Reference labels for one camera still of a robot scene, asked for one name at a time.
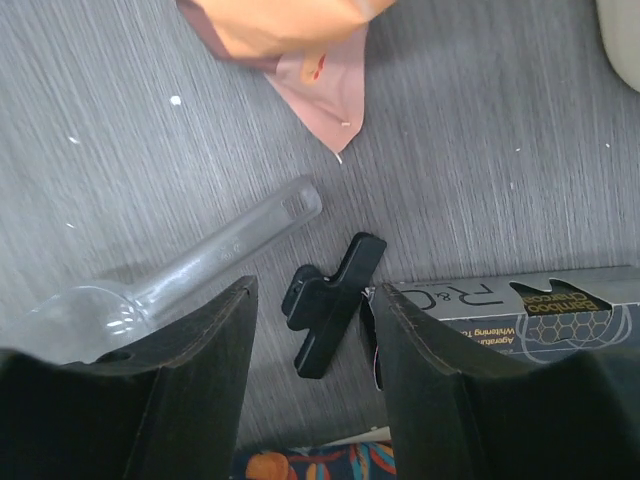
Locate yellow litter box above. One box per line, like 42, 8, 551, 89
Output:
596, 0, 640, 91

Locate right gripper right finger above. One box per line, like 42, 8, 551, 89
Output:
372, 284, 639, 479

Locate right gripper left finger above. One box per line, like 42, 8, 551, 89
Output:
1, 276, 258, 479

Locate black bag clip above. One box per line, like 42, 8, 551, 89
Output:
281, 232, 387, 379

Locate clear plastic scoop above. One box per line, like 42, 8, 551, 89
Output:
1, 176, 322, 365

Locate pink cat litter bag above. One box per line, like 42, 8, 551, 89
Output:
177, 0, 392, 154

